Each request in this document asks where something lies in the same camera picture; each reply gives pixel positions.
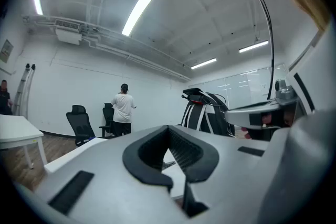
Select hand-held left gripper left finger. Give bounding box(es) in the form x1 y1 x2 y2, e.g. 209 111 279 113
34 125 188 224

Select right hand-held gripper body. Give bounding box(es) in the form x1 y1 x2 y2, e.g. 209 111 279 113
246 22 336 140

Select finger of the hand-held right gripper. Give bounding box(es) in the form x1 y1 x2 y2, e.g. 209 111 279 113
225 101 283 130

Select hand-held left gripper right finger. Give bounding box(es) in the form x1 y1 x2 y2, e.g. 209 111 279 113
167 125 272 224

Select person's right hand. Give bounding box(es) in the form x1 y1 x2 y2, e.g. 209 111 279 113
240 112 271 140

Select black and white backpack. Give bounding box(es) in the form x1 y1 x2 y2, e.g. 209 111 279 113
180 88 236 137

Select frosted glass partition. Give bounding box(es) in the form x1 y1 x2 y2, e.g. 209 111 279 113
187 62 289 111

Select black and red device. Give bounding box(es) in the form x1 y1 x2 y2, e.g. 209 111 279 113
182 88 208 106

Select black mesh office chair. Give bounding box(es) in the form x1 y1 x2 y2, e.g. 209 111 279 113
65 104 97 148
98 102 116 139

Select white ceiling pipes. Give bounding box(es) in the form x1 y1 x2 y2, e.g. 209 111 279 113
22 14 192 82

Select small white table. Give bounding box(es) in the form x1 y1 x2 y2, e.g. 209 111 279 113
0 114 48 170

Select white air conditioner unit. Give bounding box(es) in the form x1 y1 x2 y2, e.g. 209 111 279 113
54 19 83 46

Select grey gripper-mounted fisheye camera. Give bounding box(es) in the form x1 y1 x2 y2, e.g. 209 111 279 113
274 78 299 107

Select black head camera cable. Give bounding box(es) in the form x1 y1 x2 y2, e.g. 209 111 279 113
246 0 276 101

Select wall poster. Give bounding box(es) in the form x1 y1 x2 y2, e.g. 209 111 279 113
0 39 14 64

